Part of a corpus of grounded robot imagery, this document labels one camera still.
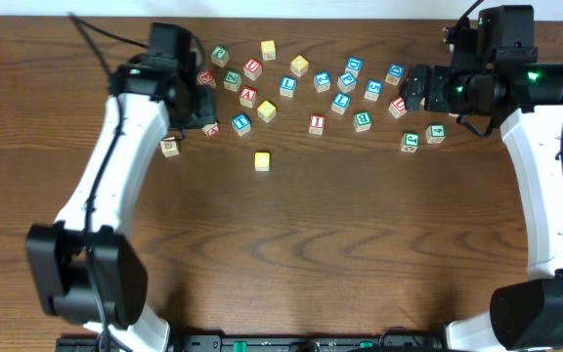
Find yellow letter C block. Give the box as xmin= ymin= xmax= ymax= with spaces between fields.
xmin=254 ymin=152 xmax=271 ymax=172

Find yellow letter O block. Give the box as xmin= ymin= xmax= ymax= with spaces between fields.
xmin=290 ymin=55 xmax=309 ymax=77

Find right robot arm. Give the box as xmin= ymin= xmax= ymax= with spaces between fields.
xmin=399 ymin=3 xmax=563 ymax=351

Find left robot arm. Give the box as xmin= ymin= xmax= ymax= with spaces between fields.
xmin=25 ymin=51 xmax=215 ymax=351

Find natural block red edge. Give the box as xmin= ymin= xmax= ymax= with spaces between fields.
xmin=201 ymin=122 xmax=220 ymax=137

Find red letter E block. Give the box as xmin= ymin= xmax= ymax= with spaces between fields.
xmin=196 ymin=70 xmax=216 ymax=88

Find blue letter T block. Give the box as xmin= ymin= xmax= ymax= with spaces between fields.
xmin=232 ymin=113 xmax=251 ymax=136

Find red letter U block right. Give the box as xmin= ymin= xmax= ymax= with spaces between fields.
xmin=388 ymin=97 xmax=408 ymax=118

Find red letter u block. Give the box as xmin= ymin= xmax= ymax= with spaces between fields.
xmin=388 ymin=97 xmax=408 ymax=118
xmin=243 ymin=58 xmax=263 ymax=81

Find green letter Z block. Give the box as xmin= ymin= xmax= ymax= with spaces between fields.
xmin=223 ymin=70 xmax=241 ymax=92

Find green number 4 block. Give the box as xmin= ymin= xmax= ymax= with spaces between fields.
xmin=425 ymin=124 xmax=447 ymax=144

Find natural wooden picture block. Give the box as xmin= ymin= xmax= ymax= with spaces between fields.
xmin=159 ymin=137 xmax=181 ymax=157

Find red letter A block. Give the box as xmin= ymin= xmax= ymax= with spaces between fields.
xmin=239 ymin=86 xmax=257 ymax=109

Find green letter J block right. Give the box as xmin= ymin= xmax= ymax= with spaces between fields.
xmin=400 ymin=132 xmax=419 ymax=153

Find green letter j block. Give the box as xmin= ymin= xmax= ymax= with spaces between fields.
xmin=400 ymin=132 xmax=419 ymax=153
xmin=210 ymin=46 xmax=230 ymax=67

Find blue number 5 block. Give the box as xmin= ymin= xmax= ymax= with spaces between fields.
xmin=364 ymin=79 xmax=383 ymax=101

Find green letter J block top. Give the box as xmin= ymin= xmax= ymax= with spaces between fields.
xmin=210 ymin=46 xmax=230 ymax=67

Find yellow block centre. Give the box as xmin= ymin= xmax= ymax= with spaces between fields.
xmin=257 ymin=100 xmax=277 ymax=123

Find red letter U block left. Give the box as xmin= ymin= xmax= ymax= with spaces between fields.
xmin=243 ymin=58 xmax=263 ymax=81

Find green letter B block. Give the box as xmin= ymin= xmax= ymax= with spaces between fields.
xmin=353 ymin=111 xmax=372 ymax=132

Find blue letter D block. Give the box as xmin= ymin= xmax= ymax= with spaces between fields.
xmin=345 ymin=57 xmax=364 ymax=78

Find blue letter P block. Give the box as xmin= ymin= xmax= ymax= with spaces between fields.
xmin=337 ymin=72 xmax=357 ymax=93

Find blue letter L block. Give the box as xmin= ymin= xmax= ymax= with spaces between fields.
xmin=280 ymin=76 xmax=297 ymax=98

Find yellow block top row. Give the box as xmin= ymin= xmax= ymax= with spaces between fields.
xmin=261 ymin=40 xmax=277 ymax=61

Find blue number 2 block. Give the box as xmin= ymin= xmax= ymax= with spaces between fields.
xmin=314 ymin=71 xmax=331 ymax=93

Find red letter I block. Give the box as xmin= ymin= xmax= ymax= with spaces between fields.
xmin=309 ymin=114 xmax=326 ymax=135

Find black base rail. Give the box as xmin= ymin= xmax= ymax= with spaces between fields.
xmin=55 ymin=332 xmax=447 ymax=352

